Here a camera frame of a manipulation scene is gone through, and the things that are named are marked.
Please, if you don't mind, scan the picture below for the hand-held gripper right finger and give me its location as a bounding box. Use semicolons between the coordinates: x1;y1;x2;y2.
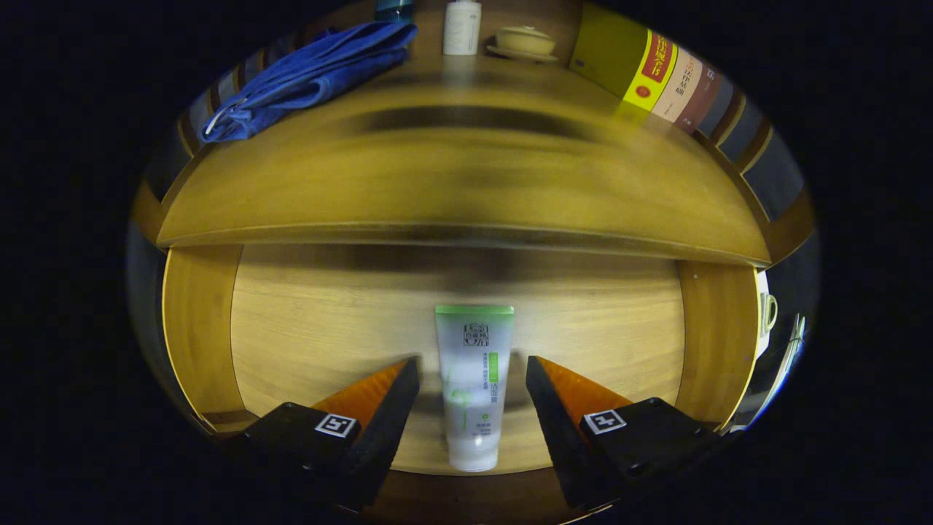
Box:
525;355;730;511

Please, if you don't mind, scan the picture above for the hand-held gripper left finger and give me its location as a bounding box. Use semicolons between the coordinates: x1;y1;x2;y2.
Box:
219;356;422;515

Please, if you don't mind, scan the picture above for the white tube with green cap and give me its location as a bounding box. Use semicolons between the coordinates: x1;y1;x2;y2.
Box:
434;305;515;473

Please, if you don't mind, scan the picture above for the wooden drawer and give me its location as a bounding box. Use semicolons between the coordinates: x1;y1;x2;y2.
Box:
162;243;760;522

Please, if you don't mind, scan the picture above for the blue folded towel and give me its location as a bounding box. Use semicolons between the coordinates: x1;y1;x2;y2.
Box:
198;20;418;143

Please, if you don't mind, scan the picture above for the yellow book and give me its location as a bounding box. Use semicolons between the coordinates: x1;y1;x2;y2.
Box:
569;4;679;112

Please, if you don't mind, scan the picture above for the beige lidded teacup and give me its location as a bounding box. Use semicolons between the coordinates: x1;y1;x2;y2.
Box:
487;26;559;63

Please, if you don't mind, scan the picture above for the white pump bottle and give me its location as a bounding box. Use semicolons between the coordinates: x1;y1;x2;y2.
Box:
443;0;483;56

